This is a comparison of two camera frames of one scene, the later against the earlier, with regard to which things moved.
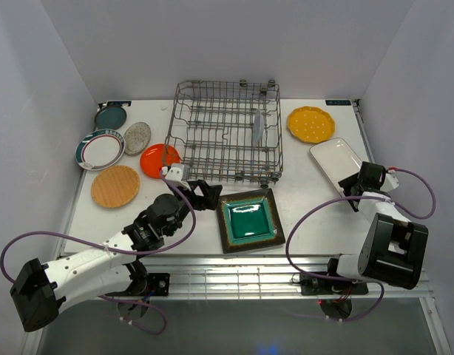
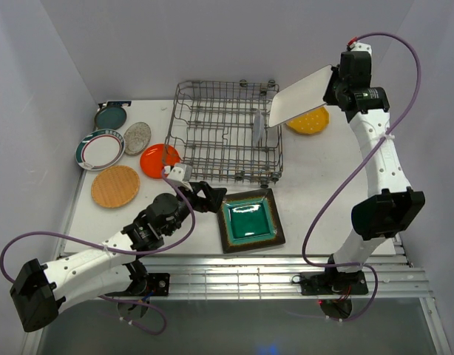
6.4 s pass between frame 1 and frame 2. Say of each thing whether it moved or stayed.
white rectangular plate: moved
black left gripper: stayed
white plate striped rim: stayed
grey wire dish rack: stayed
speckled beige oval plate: stayed
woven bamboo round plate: stayed
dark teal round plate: stayed
